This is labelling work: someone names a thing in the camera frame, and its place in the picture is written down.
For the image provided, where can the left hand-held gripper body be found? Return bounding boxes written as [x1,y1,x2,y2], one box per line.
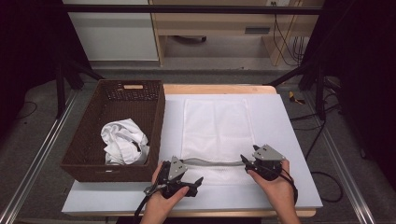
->
[143,155,191,200]

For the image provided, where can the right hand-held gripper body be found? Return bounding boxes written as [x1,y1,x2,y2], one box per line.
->
[245,144,286,181]

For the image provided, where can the white cloth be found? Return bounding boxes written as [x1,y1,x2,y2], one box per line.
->
[180,97,257,187]

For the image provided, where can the white garment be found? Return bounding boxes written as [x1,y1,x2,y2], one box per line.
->
[100,118,150,166]

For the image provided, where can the brown woven basket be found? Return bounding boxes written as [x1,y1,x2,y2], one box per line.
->
[60,78,166,183]

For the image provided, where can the person's left hand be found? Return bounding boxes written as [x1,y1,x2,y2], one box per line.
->
[145,161,191,217]

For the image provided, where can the person's right hand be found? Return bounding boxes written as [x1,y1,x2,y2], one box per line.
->
[247,160,297,213]

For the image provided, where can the white foam board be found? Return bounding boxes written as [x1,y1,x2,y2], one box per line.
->
[61,92,324,217]

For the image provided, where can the yellow and black tool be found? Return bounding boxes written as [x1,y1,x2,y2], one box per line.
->
[288,91,306,106]

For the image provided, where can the black metal stand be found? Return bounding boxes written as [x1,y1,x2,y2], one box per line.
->
[266,61,329,121]
[55,58,105,119]

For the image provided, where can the dark curtain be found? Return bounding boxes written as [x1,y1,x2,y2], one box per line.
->
[0,0,92,139]
[300,0,396,189]

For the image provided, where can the light wooden desk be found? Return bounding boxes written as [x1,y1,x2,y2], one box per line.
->
[148,0,325,67]

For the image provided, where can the white cabinet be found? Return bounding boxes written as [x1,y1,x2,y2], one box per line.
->
[62,0,160,62]

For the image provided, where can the black horizontal bar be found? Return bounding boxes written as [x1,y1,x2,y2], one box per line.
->
[62,4,323,16]

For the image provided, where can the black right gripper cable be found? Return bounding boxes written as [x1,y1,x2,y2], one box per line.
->
[279,172,299,205]

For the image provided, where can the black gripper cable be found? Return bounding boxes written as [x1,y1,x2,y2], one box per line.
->
[134,194,151,224]
[279,172,299,205]

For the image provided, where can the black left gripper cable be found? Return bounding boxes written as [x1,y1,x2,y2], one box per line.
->
[134,194,151,224]

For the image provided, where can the aluminium rail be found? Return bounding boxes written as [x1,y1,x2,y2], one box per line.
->
[0,90,79,224]
[303,91,376,224]

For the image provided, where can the hanging black cables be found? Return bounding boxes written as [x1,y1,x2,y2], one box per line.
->
[272,1,310,67]

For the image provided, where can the thin black floor cable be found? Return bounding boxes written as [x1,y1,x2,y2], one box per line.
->
[15,100,38,121]

